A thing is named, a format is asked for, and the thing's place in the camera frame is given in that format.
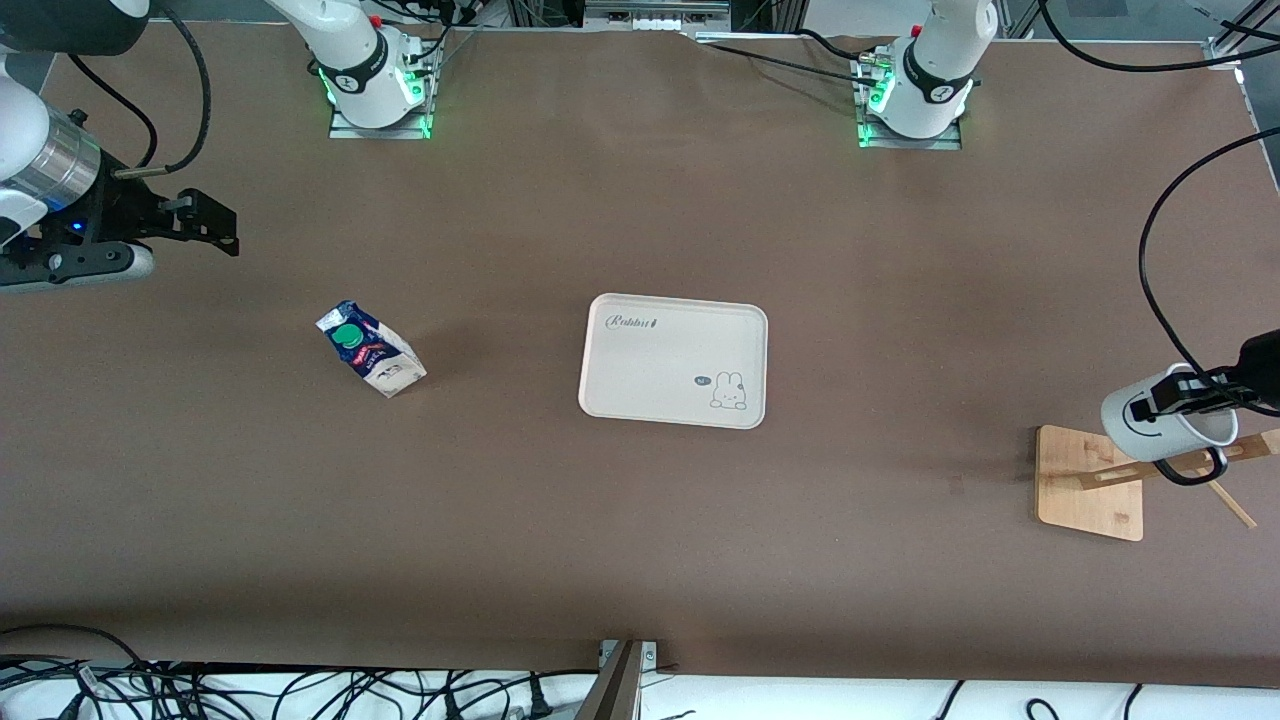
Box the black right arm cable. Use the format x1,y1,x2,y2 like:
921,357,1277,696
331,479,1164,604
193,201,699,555
65,0,213,181

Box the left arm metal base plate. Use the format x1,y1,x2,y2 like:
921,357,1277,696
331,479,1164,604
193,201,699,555
857,108,963,152

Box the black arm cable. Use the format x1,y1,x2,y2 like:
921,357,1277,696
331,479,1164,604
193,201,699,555
1036,0,1280,419
65,0,213,181

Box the blue white milk carton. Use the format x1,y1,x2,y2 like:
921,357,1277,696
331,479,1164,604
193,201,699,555
315,300,429,400

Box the white power strip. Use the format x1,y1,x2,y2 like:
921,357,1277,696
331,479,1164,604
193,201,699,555
584,0,733,32

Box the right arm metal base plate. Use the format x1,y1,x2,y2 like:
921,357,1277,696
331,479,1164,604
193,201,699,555
328,98,433,141

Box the metal camera stand post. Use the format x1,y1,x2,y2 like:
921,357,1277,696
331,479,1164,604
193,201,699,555
572,638,661,720

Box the white smiley mug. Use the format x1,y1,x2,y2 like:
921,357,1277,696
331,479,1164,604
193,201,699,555
1100,362,1242,489

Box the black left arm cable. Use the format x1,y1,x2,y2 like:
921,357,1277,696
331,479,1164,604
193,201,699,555
1036,0,1280,419

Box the cream rabbit print tray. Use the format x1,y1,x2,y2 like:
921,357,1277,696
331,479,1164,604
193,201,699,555
578,292,769,431

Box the aluminium frame profile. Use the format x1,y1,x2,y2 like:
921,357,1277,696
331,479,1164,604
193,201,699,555
1204,0,1280,71

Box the black looped floor cable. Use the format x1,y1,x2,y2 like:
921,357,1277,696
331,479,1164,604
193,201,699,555
0,624,153,693

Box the long black floor cable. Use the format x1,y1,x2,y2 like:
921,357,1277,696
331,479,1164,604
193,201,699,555
150,662,601,706

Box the wooden cup rack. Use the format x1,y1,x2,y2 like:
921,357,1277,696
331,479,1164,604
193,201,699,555
1036,425,1280,542

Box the black base supply cable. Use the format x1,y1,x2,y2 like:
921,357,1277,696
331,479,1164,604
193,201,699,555
690,30,886,89

